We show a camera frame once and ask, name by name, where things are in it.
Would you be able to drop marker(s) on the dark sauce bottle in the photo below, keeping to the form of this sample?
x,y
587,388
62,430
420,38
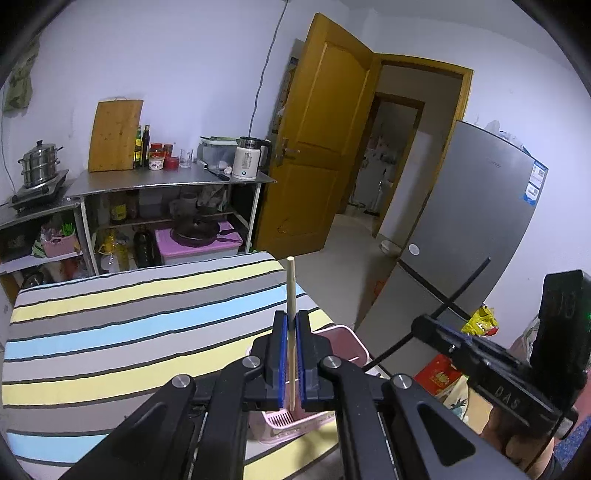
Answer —
x,y
146,147

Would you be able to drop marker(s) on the wooden chopstick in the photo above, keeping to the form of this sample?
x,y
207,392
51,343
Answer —
x,y
291,286

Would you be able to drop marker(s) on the steel steamer pot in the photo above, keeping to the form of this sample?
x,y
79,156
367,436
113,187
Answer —
x,y
39,164

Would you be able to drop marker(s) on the pink woven basket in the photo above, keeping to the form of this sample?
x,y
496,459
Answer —
x,y
59,244

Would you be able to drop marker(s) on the small spice jar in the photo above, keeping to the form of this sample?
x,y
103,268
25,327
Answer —
x,y
168,150

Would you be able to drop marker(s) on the yellow wooden door frame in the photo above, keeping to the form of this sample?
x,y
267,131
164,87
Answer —
x,y
464,92

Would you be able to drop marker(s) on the clear plastic container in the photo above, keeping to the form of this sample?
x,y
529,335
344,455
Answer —
x,y
217,152

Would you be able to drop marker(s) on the yellow snack bag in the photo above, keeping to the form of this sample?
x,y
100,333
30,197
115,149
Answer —
x,y
480,323

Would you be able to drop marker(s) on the blue patterned cloth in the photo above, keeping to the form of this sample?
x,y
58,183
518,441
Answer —
x,y
575,443

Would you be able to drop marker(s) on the low steel shelf table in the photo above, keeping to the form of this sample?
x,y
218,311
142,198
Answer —
x,y
27,214

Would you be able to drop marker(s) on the large dark bottle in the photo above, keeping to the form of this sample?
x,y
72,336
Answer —
x,y
144,249

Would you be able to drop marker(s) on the black frying pan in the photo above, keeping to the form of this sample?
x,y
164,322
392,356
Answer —
x,y
196,233

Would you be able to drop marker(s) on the black chopstick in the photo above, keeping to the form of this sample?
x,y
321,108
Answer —
x,y
461,288

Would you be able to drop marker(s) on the wall calendar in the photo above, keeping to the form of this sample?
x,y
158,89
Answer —
x,y
288,83

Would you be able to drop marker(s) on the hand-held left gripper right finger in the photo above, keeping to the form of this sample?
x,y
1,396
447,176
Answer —
x,y
302,360

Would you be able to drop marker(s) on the red gift box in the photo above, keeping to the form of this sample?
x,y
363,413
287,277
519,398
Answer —
x,y
438,374

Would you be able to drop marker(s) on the green hanging cloth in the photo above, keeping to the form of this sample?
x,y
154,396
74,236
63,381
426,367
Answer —
x,y
21,78

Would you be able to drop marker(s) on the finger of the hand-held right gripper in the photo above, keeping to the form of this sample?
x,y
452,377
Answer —
x,y
473,338
434,330

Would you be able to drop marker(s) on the induction cooker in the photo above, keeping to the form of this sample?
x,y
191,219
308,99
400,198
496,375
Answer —
x,y
39,191

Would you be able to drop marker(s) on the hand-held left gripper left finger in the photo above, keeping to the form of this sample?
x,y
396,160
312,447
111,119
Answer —
x,y
280,355

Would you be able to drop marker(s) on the tall steel shelf table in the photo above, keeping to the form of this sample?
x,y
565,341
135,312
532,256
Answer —
x,y
175,177

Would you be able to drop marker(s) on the yellow cooking oil bottle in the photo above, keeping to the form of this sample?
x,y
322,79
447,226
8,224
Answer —
x,y
117,254

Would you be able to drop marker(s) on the person's right hand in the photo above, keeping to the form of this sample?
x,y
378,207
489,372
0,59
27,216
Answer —
x,y
512,438

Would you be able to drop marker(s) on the white bowl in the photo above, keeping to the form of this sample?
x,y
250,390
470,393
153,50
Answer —
x,y
390,248

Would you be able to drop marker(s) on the yellow wooden door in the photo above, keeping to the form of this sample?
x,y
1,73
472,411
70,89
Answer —
x,y
318,138

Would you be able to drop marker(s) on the wooden cutting board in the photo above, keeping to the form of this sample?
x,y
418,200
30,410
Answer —
x,y
115,138

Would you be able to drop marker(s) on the striped tablecloth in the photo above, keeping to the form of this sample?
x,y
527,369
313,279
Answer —
x,y
115,332

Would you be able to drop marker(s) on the green oil bottle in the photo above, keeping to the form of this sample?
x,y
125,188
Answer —
x,y
137,150

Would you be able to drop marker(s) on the yellow label bottle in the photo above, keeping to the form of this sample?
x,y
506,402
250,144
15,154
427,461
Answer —
x,y
118,210

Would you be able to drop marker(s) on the grey refrigerator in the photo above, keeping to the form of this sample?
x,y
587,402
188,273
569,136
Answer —
x,y
461,221

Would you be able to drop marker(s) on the pink lid storage box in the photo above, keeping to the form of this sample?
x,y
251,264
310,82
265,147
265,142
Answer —
x,y
203,253

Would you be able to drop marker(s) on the pink plastic utensil holder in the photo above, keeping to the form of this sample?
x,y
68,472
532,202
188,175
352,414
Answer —
x,y
344,344

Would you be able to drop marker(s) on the red lid sauce jar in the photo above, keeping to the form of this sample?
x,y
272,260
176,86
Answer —
x,y
156,157

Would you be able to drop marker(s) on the clear drinking glass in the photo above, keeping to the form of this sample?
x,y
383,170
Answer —
x,y
185,158

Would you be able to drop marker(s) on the red round tin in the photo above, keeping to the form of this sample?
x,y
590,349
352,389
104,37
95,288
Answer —
x,y
171,163

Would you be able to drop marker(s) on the white electric kettle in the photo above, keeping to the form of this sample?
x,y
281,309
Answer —
x,y
244,159

